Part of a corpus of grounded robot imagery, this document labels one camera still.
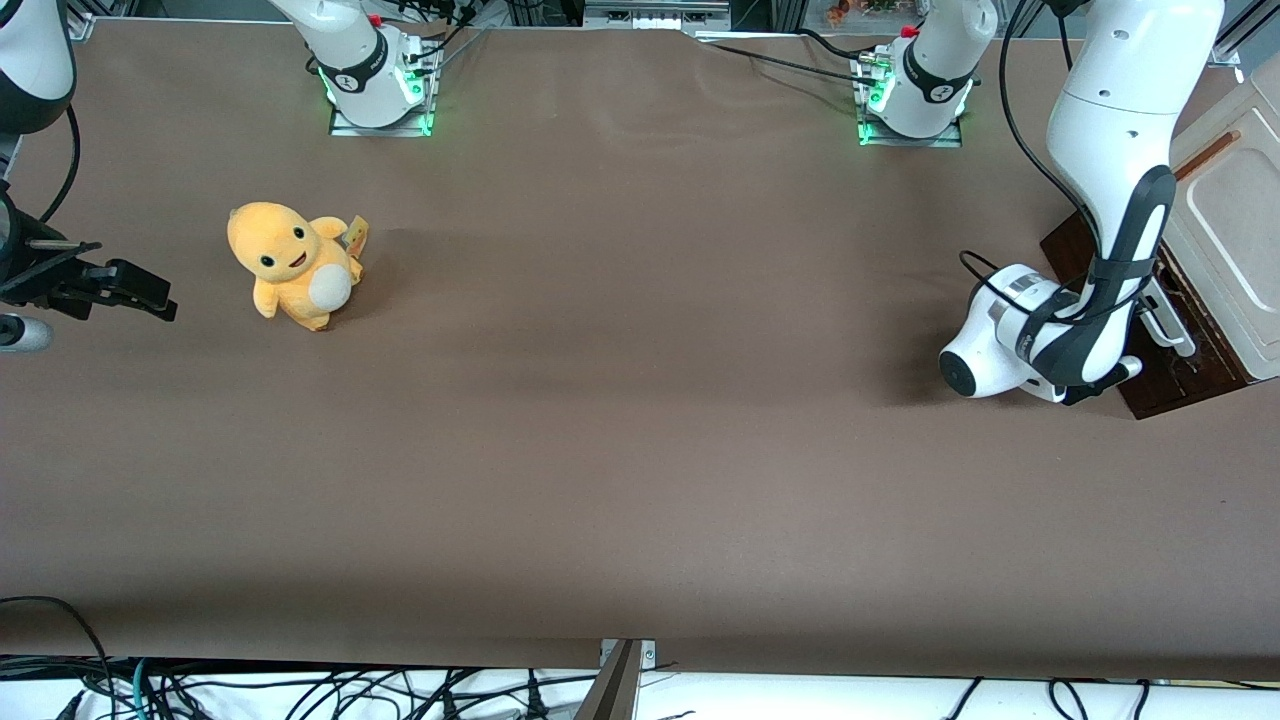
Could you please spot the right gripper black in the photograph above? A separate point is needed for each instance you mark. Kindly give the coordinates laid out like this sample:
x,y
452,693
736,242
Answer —
x,y
45,281

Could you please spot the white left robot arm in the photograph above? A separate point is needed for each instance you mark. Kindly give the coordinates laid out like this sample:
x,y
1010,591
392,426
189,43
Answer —
x,y
1110,120

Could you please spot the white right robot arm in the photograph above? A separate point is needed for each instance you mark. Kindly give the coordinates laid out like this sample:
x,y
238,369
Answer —
x,y
355,50

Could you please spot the yellow plush toy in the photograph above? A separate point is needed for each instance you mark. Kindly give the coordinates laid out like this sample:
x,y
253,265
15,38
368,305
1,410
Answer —
x,y
290,265

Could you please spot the brown table cover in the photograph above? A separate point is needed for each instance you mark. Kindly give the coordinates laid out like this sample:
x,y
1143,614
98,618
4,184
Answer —
x,y
640,400

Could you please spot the dark wooden base board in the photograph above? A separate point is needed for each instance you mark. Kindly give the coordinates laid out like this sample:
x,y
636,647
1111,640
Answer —
x,y
1160,395

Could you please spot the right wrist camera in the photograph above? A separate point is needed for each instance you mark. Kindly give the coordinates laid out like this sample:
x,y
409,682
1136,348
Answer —
x,y
20,335

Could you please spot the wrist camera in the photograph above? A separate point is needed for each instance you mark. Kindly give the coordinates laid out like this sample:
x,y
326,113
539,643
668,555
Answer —
x,y
20,335
1125,370

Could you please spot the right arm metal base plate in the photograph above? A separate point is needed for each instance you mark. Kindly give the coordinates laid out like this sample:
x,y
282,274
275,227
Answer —
x,y
345,130

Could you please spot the silver table edge bracket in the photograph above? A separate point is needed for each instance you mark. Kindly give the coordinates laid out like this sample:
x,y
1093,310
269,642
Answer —
x,y
1232,55
80,25

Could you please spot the grey aluminium frame rail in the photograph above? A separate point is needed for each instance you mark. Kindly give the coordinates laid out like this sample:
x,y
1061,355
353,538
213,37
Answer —
x,y
655,15

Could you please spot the grey camera pole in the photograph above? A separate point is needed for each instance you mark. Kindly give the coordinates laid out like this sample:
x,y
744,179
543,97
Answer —
x,y
612,690

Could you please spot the silver corner bracket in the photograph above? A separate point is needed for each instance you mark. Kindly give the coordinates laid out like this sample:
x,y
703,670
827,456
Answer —
x,y
645,652

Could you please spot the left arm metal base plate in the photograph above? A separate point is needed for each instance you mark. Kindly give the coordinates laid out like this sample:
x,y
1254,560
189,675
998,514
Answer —
x,y
870,138

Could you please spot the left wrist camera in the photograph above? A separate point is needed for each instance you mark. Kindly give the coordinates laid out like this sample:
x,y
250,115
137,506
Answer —
x,y
1125,370

